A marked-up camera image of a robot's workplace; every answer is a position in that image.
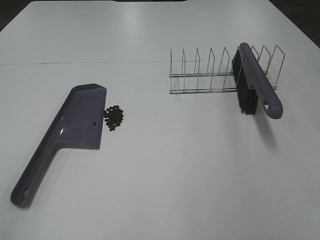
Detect pile of coffee beans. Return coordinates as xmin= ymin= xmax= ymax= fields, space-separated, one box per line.
xmin=103 ymin=105 xmax=124 ymax=132

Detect purple plastic dustpan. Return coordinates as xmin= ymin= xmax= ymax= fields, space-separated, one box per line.
xmin=10 ymin=83 xmax=107 ymax=208

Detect purple hand brush black bristles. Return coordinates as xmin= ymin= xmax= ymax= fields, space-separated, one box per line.
xmin=232 ymin=42 xmax=283 ymax=120

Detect chrome wire dish rack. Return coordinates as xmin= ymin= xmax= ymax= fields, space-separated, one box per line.
xmin=168 ymin=45 xmax=286 ymax=95

